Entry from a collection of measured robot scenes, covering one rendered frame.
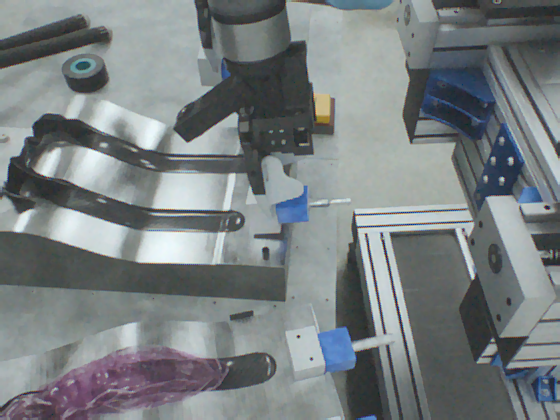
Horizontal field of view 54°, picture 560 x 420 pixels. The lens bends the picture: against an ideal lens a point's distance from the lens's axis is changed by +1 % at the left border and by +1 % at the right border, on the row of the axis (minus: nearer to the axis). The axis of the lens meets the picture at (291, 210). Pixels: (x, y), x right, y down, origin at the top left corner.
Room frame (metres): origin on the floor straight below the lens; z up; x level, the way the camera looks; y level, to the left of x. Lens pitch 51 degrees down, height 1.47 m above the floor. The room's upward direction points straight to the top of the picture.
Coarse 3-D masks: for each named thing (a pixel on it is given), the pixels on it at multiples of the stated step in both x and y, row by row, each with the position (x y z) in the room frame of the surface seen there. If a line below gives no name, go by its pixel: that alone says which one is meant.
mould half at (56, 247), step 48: (0, 144) 0.63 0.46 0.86; (144, 144) 0.60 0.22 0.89; (192, 144) 0.61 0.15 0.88; (240, 144) 0.60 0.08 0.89; (96, 192) 0.48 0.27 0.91; (144, 192) 0.51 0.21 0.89; (192, 192) 0.51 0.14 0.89; (240, 192) 0.50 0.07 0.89; (0, 240) 0.40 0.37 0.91; (48, 240) 0.40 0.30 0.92; (96, 240) 0.41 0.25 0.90; (144, 240) 0.42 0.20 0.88; (192, 240) 0.42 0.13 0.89; (240, 240) 0.42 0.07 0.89; (288, 240) 0.44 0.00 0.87; (96, 288) 0.40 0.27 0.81; (144, 288) 0.39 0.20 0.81; (192, 288) 0.39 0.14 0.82; (240, 288) 0.38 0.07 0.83
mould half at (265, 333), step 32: (256, 320) 0.32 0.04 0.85; (288, 320) 0.32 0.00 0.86; (64, 352) 0.27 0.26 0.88; (96, 352) 0.26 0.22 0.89; (224, 352) 0.28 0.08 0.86; (0, 384) 0.23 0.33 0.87; (32, 384) 0.23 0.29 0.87; (288, 384) 0.24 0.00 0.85; (320, 384) 0.24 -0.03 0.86; (96, 416) 0.19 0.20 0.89; (128, 416) 0.19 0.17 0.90; (160, 416) 0.19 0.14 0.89; (192, 416) 0.19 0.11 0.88; (224, 416) 0.20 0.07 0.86; (256, 416) 0.20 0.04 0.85; (288, 416) 0.20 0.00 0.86; (320, 416) 0.20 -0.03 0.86
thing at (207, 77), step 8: (200, 48) 0.75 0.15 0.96; (200, 56) 0.73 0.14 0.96; (200, 64) 0.72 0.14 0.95; (208, 64) 0.72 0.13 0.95; (224, 64) 0.73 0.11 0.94; (200, 72) 0.72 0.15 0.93; (208, 72) 0.72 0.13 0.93; (224, 72) 0.72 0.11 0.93; (200, 80) 0.72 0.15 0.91; (208, 80) 0.72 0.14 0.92; (216, 80) 0.72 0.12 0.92
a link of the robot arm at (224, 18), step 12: (216, 0) 0.47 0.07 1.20; (228, 0) 0.46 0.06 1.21; (240, 0) 0.46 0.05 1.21; (252, 0) 0.46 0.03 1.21; (264, 0) 0.46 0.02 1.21; (276, 0) 0.47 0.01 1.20; (216, 12) 0.47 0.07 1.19; (228, 12) 0.46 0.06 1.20; (240, 12) 0.45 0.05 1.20; (252, 12) 0.46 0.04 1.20; (264, 12) 0.46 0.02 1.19; (276, 12) 0.47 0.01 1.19
